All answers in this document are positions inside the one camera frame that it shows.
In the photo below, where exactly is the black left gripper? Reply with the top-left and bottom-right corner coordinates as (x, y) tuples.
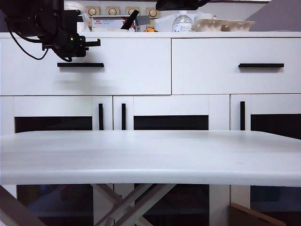
(41, 28), (102, 62)

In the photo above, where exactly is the black drawer handle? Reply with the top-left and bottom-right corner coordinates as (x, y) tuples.
(57, 62), (104, 68)
(238, 63), (285, 69)

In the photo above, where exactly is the black door handle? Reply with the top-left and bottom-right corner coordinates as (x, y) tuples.
(121, 103), (127, 130)
(240, 101), (246, 131)
(98, 103), (104, 130)

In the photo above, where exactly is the beige dimmer knob plate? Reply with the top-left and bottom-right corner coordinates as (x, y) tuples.
(85, 6), (101, 16)
(125, 7), (141, 16)
(145, 8), (161, 18)
(105, 6), (121, 16)

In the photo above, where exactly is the white cabinet drawer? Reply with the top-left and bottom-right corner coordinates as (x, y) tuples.
(0, 38), (172, 96)
(171, 38), (301, 95)

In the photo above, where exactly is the white table leg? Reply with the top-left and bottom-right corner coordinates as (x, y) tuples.
(91, 184), (155, 226)
(117, 184), (177, 226)

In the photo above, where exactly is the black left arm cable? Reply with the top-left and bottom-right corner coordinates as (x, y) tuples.
(7, 20), (49, 61)

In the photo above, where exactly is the black stick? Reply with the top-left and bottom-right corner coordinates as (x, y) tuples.
(120, 9), (140, 31)

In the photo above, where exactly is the white sideboard cabinet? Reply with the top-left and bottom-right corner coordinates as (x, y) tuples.
(0, 32), (301, 226)

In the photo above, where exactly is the brown wooden plank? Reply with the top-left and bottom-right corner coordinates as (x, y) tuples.
(0, 185), (48, 226)

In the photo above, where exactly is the beige egg carton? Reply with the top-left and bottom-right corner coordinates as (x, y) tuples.
(190, 19), (228, 32)
(221, 20), (256, 32)

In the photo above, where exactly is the white cabinet door dark glass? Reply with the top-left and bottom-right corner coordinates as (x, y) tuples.
(0, 96), (113, 226)
(230, 94), (301, 226)
(113, 95), (230, 226)

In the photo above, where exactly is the white bowl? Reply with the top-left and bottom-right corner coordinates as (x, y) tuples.
(194, 12), (216, 21)

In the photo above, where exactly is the white box red print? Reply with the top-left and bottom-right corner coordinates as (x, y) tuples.
(91, 15), (136, 32)

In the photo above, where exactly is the clear sanitizer pump bottle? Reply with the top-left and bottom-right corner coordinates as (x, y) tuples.
(173, 10), (193, 33)

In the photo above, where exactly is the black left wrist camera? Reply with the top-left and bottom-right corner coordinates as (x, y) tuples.
(63, 9), (80, 31)

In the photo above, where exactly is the grey box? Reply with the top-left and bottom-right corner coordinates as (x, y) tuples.
(135, 16), (151, 32)

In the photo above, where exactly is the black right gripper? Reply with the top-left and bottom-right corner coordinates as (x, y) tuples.
(156, 0), (210, 11)

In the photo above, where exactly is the beige table leg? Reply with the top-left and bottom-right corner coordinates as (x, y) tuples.
(95, 184), (157, 226)

